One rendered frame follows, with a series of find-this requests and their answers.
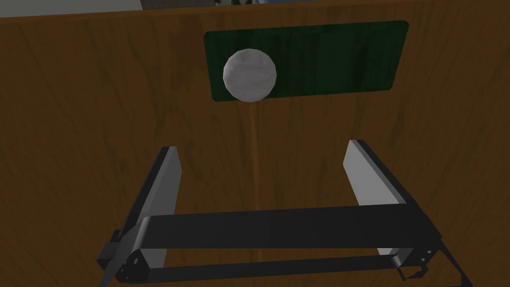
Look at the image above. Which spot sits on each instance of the white round door knob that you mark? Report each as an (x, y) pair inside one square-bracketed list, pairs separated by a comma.
[(250, 75)]

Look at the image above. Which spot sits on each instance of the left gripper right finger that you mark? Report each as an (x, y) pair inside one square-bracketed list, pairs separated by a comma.
[(374, 179)]

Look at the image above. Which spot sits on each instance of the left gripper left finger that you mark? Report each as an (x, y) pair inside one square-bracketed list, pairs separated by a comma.
[(161, 191)]

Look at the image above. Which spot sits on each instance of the dark green knob plate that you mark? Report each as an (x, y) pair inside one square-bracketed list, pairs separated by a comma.
[(338, 59)]

